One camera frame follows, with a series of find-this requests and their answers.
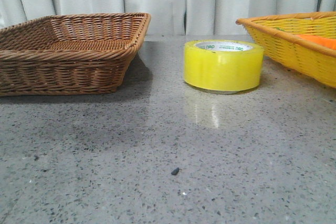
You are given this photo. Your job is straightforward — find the orange object in basket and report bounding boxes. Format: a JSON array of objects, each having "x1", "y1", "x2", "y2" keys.
[{"x1": 297, "y1": 34, "x2": 336, "y2": 50}]

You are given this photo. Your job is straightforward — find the brown wicker basket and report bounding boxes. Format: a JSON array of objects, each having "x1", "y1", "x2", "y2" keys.
[{"x1": 1, "y1": 13, "x2": 151, "y2": 97}]

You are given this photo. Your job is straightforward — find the yellow packing tape roll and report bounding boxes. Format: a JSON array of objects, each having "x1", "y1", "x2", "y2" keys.
[{"x1": 184, "y1": 40, "x2": 264, "y2": 93}]

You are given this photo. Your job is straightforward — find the yellow wicker basket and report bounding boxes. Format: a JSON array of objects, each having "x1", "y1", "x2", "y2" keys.
[{"x1": 236, "y1": 12, "x2": 335, "y2": 88}]

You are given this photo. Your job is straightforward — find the small black debris chip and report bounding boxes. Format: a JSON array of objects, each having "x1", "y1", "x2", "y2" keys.
[{"x1": 171, "y1": 167, "x2": 180, "y2": 176}]

